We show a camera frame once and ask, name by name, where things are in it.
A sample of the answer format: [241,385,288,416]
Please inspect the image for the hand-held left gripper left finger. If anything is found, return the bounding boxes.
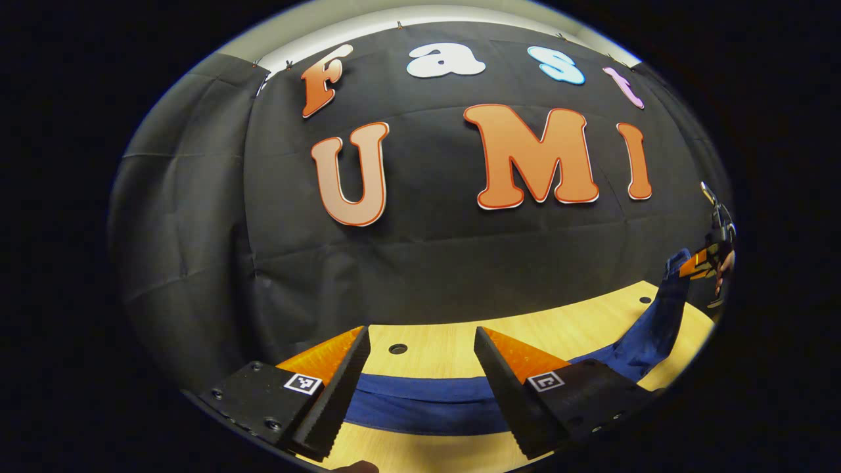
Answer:
[197,327,371,462]

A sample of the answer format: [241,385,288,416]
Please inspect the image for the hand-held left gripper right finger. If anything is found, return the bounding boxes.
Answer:
[474,327,663,460]

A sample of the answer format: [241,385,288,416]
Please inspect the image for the blue denim jeans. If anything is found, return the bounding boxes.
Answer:
[344,248,692,436]

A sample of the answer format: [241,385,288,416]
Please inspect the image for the black backdrop cloth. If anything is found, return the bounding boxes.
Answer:
[108,20,733,395]

